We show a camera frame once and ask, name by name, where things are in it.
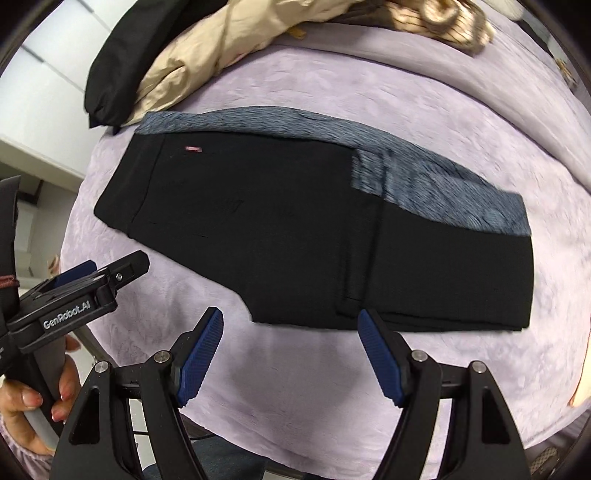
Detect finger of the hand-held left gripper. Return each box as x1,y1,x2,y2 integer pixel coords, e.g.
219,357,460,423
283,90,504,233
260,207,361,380
98,250,151,292
57,260,99,286

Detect black pants with blue stripes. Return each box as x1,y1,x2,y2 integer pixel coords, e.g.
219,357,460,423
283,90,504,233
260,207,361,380
93,109,535,333

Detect lilac plush blanket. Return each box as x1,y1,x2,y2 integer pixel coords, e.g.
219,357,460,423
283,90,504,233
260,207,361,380
60,9,591,467

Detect beige jacket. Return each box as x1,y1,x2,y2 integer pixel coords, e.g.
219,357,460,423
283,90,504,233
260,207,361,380
121,0,335,126

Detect person's left hand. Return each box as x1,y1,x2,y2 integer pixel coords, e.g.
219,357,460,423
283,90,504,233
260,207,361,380
0,336,82,456

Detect black jacket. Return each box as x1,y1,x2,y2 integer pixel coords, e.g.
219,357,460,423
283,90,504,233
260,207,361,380
85,0,188,136

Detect person's legs in jeans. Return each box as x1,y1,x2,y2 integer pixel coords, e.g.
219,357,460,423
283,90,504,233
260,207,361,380
141,434,280,480

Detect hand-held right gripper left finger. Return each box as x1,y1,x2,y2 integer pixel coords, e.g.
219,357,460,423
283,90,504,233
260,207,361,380
48,306,225,480

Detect person's left forearm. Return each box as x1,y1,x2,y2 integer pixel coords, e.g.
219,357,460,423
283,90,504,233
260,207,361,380
0,415,55,480

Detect brown plaid cloth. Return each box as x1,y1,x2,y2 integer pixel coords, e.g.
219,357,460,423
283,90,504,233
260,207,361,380
355,0,496,57

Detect white wardrobe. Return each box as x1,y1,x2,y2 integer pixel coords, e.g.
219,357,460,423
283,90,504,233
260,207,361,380
0,18,121,188

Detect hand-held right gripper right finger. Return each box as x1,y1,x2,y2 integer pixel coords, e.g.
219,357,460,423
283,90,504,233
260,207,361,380
358,308,527,480

